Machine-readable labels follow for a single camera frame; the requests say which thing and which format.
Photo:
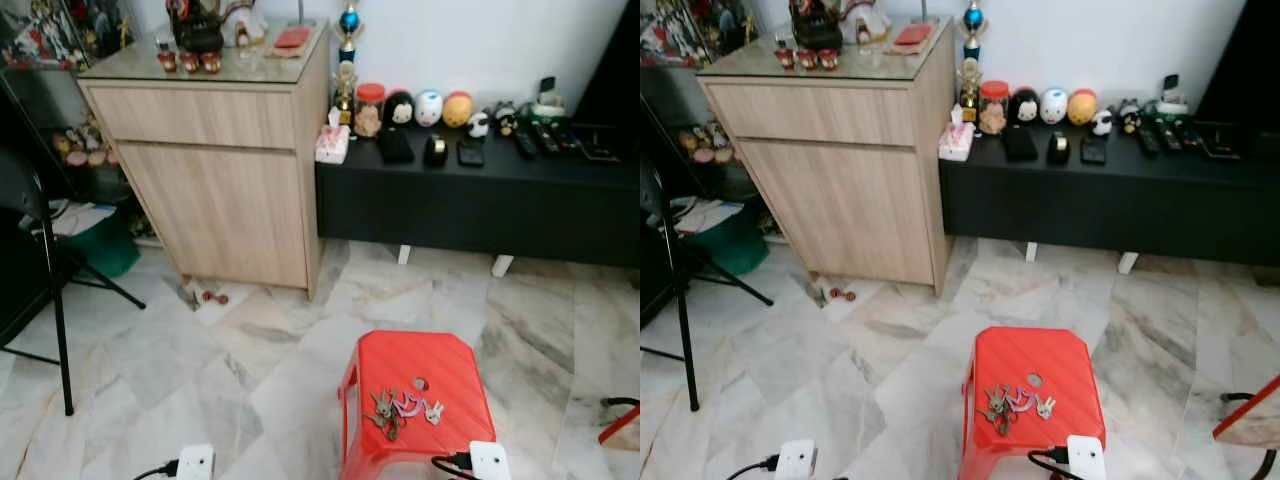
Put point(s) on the bunch of keys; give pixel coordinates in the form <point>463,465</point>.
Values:
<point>1000,408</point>
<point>389,412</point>

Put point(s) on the white paper stack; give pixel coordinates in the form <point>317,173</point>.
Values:
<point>708,215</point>
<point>82,217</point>

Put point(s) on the green plastic bin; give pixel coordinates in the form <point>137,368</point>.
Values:
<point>108,250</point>
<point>738,248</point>

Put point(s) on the black tray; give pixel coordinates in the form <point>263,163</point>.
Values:
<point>1222,141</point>
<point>602,145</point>

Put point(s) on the group of small dolls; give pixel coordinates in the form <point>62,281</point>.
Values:
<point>85,148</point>
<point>712,148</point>

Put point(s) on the black remote control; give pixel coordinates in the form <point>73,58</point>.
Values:
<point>547,138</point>
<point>525,142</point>
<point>1169,135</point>
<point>567,135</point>
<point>1148,139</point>
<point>1190,132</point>

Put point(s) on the white green round holder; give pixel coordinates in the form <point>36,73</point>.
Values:
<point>548,105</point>
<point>1172,102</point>

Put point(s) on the black low tv console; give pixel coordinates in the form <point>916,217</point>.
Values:
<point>480,205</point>
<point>1100,205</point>

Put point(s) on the black television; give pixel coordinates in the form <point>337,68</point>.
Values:
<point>1240,60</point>
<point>615,70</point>

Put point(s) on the small black plush toy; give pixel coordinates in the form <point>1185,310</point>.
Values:
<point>505,118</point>
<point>1130,115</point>

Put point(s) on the small white panda toy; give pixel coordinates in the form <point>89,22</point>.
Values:
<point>1102,123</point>
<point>479,125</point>

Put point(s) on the small red dumbbell toy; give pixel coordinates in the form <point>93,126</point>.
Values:
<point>214,297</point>
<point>842,294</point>

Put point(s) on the colourful picture poster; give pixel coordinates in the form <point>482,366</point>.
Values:
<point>690,35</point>
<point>50,35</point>

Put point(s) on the light wooden cabinet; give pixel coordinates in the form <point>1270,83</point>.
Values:
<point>850,190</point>
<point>220,190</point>

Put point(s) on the orange round plush toy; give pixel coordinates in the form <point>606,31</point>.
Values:
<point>1081,107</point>
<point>458,110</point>

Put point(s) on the small red figurine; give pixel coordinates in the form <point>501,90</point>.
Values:
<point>785,59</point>
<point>167,62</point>
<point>189,62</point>

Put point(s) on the red plastic stool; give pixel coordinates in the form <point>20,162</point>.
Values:
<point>1060,360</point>
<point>440,365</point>

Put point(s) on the white round plush toy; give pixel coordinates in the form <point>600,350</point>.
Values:
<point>1054,106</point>
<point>428,108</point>

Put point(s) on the black wallet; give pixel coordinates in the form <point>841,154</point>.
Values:
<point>395,147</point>
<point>1020,144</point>

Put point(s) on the dark statue figurine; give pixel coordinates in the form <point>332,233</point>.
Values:
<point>818,26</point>
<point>197,28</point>

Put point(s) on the clear jar with red lid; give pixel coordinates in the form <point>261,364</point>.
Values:
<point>993,110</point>
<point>369,112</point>

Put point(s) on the white statue figurine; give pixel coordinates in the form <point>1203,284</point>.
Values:
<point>246,25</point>
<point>867,22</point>

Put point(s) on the pink white tissue box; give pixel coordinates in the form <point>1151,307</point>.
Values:
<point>331,145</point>
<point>955,142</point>

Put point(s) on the red flat case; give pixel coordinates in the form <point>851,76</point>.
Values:
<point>913,36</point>
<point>292,39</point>

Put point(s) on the gold trophy with blue ball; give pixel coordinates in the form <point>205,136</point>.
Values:
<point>972,58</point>
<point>348,60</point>

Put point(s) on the marble table with red edge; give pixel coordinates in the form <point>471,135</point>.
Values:
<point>1255,415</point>

